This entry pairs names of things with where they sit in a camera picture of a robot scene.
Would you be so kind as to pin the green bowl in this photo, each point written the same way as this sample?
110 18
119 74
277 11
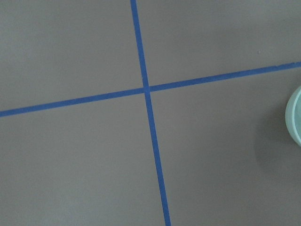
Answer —
293 116

